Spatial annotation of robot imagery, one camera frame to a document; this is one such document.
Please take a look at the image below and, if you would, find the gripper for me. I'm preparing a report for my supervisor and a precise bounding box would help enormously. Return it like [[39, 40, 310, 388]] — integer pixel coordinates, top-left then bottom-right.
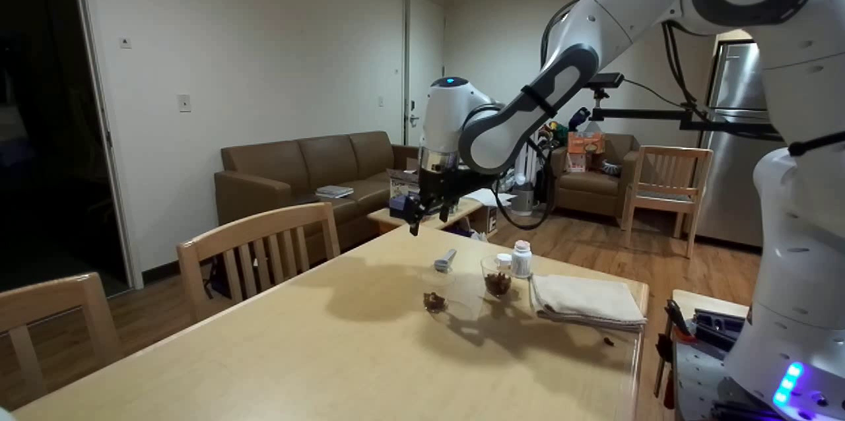
[[409, 169, 477, 237]]

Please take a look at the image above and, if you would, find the clear plastic cup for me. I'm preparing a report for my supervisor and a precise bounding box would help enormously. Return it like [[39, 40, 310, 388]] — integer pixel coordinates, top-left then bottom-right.
[[480, 255, 515, 300], [419, 264, 457, 316]]

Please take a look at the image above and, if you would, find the wooden coffee table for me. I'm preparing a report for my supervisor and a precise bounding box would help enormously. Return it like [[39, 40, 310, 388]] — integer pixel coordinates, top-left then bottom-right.
[[367, 195, 487, 238]]

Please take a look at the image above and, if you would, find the white pill bottle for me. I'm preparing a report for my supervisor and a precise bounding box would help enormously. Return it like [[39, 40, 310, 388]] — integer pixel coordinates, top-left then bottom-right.
[[511, 240, 533, 279]]

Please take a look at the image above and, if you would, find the brown sofa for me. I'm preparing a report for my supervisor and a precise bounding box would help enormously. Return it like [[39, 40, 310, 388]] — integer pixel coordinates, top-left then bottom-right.
[[214, 130, 421, 265]]

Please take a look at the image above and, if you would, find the white door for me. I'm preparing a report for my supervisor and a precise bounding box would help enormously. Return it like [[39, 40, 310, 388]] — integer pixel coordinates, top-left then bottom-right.
[[403, 0, 447, 148]]

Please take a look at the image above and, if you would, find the brown armchair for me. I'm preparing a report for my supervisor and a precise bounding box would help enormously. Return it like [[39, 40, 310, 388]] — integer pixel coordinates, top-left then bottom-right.
[[551, 133, 642, 220]]

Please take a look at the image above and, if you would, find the orange box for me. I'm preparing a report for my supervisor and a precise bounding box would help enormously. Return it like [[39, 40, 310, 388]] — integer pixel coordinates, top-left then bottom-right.
[[566, 131, 606, 174]]

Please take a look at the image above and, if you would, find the folded beige towel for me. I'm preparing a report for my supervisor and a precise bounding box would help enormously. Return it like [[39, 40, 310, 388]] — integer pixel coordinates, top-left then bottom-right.
[[529, 273, 648, 333]]

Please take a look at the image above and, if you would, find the wooden chair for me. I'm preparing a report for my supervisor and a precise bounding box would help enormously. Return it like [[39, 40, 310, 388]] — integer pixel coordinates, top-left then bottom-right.
[[619, 145, 714, 259], [0, 272, 123, 410], [176, 201, 341, 324]]

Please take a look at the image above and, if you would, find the stainless steel refrigerator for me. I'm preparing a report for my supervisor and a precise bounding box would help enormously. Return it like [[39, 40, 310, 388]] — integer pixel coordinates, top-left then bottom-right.
[[692, 38, 788, 251]]

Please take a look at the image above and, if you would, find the black tray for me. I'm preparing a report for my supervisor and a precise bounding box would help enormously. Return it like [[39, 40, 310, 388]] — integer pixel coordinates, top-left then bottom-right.
[[692, 308, 748, 350]]

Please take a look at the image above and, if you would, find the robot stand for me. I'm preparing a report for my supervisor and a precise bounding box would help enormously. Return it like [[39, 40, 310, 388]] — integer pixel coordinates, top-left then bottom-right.
[[669, 288, 845, 421]]

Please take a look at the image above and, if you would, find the camera on mount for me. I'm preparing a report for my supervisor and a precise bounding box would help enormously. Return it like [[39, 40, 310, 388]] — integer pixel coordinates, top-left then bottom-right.
[[584, 72, 784, 143]]

